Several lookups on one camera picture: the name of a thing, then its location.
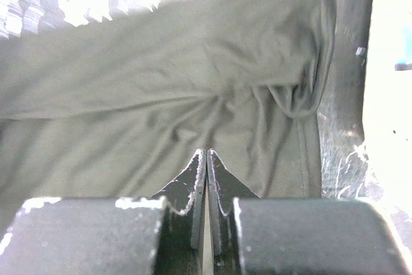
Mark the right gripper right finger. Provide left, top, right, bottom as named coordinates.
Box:
left=207, top=150, right=407, bottom=274

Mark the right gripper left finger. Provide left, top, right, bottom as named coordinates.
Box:
left=1, top=149, right=206, bottom=274

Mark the black t shirt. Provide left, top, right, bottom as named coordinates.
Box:
left=1, top=0, right=336, bottom=231

